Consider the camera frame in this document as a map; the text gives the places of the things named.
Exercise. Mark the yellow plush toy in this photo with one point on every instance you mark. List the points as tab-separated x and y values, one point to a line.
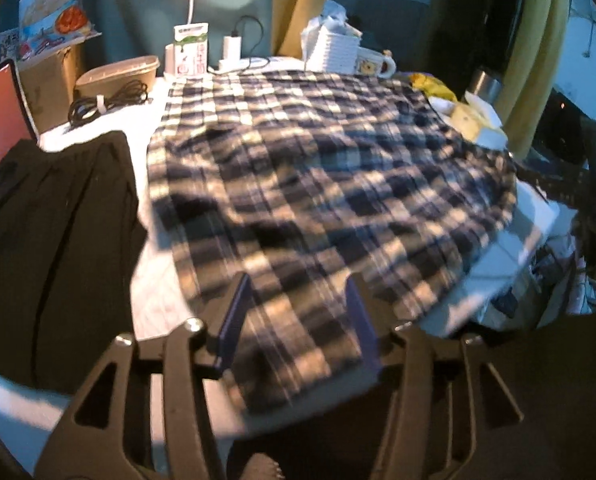
435	87

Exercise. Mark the white green milk carton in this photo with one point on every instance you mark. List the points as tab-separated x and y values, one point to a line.
190	50

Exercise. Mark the white textured table cover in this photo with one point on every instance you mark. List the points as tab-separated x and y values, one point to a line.
153	285

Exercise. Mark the white plastic basket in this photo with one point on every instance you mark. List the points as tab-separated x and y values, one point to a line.
330	52

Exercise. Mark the cardboard box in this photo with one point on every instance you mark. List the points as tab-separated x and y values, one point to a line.
48	85

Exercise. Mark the steel cup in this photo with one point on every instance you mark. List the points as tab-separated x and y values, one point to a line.
484	85

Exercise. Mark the printed snack bag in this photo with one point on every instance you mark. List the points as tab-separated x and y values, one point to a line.
48	0

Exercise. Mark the white charger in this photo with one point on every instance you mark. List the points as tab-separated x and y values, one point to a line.
232	47

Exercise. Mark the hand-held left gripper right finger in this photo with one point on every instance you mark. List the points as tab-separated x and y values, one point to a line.
360	320

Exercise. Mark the white cartoon mug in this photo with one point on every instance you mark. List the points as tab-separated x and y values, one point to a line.
370	65

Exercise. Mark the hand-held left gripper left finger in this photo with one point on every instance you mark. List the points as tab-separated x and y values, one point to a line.
233	310

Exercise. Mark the white power strip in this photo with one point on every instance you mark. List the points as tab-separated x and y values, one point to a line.
233	64

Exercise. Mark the yellow curtain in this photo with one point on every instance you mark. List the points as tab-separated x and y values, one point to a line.
303	0
535	35

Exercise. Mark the plaid pants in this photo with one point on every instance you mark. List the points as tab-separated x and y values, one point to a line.
303	160

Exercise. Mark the brown lidded container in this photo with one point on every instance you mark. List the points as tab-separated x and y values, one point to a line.
123	72

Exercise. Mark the black cloth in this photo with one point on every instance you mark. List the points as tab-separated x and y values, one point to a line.
53	235

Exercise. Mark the white plastic bag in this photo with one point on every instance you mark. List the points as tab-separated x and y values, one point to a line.
330	15

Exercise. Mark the blue printed flat pack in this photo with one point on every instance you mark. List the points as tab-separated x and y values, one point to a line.
0	52

